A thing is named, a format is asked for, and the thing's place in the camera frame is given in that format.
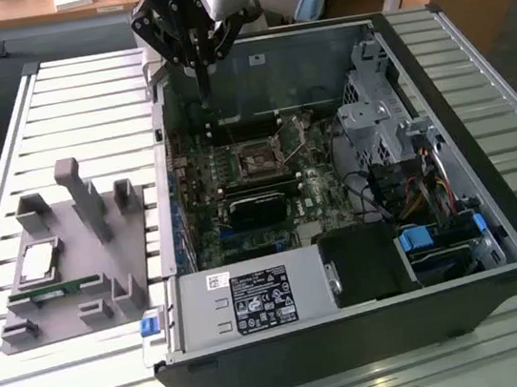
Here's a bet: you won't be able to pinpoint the silver metal latch handle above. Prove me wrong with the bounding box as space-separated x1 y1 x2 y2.
323 261 344 295

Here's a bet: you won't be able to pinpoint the black internal cables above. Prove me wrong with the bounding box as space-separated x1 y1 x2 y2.
339 163 399 230

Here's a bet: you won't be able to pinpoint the CPU socket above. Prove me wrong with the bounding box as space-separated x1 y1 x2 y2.
230 135 289 183

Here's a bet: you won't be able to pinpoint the black hard disk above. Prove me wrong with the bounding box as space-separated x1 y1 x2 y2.
405 239 479 289

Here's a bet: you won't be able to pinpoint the green motherboard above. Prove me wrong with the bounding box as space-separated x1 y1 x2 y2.
165 102 378 272

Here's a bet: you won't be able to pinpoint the blue disk carrier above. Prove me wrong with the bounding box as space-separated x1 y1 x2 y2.
396 224 436 256

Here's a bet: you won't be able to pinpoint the blue plastic clip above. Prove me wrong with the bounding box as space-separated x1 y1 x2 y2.
470 212 488 239

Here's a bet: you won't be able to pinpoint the installed black RAM sticks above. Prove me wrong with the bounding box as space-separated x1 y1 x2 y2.
220 172 300 204

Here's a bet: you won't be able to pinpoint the black graphics card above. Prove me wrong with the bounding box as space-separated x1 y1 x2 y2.
219 189 291 235

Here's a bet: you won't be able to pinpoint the black open PC case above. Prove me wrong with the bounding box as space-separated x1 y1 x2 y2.
107 0 517 387

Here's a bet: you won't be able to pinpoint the silver power supply unit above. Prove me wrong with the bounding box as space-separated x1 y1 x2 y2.
156 250 345 361

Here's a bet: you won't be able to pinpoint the blue case latch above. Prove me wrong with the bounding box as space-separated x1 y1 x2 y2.
138 316 162 339

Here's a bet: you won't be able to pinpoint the black plastic shroud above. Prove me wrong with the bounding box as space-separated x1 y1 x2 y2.
314 218 422 311

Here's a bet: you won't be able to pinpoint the silver CPU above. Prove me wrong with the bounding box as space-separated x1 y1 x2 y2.
13 240 62 286

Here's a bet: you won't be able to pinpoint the silver chipset heatsink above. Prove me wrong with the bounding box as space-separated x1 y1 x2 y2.
294 222 324 247

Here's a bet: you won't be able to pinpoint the thin wire locking lever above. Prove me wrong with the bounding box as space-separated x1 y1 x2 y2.
223 125 241 154

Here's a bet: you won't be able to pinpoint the coloured wire bundle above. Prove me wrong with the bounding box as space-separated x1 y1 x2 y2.
389 142 461 232

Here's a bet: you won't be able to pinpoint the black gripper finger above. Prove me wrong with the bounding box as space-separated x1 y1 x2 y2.
127 0 210 110
195 6 256 101

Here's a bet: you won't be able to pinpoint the metal drive cage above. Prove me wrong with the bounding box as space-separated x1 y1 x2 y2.
326 32 447 173

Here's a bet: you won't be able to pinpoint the green RAM stick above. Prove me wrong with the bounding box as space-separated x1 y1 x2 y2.
5 272 103 307

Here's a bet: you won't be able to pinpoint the black RAM slot bank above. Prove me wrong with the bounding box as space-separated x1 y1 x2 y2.
207 108 283 147

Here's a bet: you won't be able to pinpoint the grey parts rack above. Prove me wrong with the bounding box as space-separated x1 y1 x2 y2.
0 146 174 358

